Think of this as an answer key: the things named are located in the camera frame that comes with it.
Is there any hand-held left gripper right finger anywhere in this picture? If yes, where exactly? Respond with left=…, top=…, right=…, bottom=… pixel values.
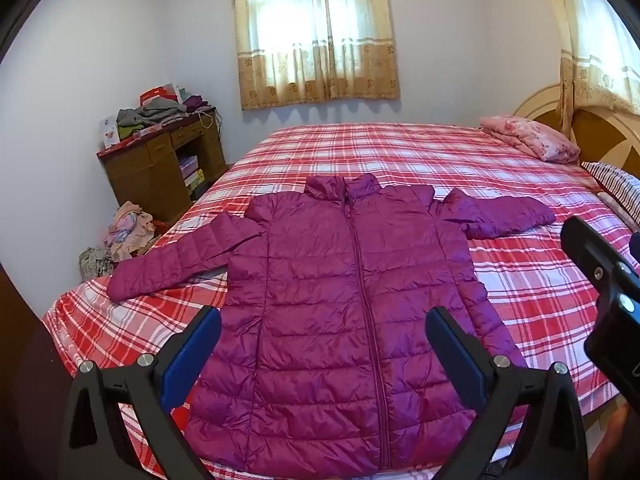
left=425, top=306, right=591, bottom=480

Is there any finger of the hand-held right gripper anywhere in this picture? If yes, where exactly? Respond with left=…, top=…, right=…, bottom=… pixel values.
left=560, top=216, right=640, bottom=301

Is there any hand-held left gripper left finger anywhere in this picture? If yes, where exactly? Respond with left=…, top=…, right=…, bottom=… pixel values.
left=59, top=305, right=223, bottom=480

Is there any purple down jacket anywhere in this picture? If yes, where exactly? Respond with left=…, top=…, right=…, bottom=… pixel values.
left=107, top=173, right=557, bottom=478

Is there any pastel clothes pile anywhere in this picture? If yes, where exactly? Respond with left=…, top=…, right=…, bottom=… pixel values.
left=105, top=201, right=161, bottom=263

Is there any grey clothes pile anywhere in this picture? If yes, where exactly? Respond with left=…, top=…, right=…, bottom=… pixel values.
left=116, top=97, right=191, bottom=128

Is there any striped pillow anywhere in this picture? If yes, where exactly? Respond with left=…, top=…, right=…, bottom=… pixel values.
left=581, top=161, right=640, bottom=221

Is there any bed with red plaid sheet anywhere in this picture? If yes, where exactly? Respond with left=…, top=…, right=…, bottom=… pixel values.
left=42, top=122, right=640, bottom=480

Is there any wooden bed headboard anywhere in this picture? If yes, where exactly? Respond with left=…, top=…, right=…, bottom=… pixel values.
left=514, top=85, right=640, bottom=181

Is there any folded pink floral quilt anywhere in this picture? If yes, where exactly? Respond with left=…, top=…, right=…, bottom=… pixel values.
left=479, top=114, right=581, bottom=163

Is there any grey floral cloth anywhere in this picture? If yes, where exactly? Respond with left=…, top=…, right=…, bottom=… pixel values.
left=78, top=246, right=115, bottom=281

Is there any stack of boxes in desk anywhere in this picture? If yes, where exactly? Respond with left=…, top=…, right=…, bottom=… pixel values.
left=180, top=155, right=206, bottom=196

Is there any brown wooden door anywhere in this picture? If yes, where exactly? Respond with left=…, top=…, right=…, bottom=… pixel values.
left=0, top=262, right=76, bottom=480

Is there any brown wooden desk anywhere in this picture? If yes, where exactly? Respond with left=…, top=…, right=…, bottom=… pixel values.
left=96, top=105, right=228, bottom=226

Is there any beige floral side curtain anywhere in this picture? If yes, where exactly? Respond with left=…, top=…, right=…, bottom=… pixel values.
left=542, top=0, right=640, bottom=141

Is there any white cardboard box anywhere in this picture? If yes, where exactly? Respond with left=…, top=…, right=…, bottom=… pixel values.
left=98, top=114, right=121, bottom=150

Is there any red cardboard box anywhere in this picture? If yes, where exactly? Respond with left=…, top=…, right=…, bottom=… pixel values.
left=139, top=82, right=183, bottom=106

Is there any beige window curtain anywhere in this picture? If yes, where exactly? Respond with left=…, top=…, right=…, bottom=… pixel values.
left=231, top=0, right=401, bottom=111

